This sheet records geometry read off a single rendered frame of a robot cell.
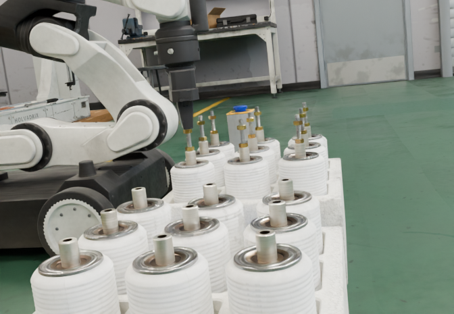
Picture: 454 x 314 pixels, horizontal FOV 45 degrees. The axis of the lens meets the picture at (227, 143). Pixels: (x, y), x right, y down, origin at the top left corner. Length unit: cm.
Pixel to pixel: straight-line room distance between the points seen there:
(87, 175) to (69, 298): 80
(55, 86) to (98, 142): 330
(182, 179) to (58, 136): 56
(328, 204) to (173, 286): 54
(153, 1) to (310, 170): 46
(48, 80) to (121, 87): 328
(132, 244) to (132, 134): 74
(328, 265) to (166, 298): 26
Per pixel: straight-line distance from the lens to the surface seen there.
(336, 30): 622
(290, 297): 58
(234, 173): 112
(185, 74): 112
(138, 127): 146
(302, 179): 110
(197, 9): 114
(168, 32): 112
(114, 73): 152
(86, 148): 157
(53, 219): 141
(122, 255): 75
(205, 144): 128
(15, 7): 163
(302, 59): 623
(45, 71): 482
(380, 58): 624
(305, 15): 624
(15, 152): 163
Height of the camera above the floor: 47
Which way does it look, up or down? 9 degrees down
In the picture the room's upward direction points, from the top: 6 degrees counter-clockwise
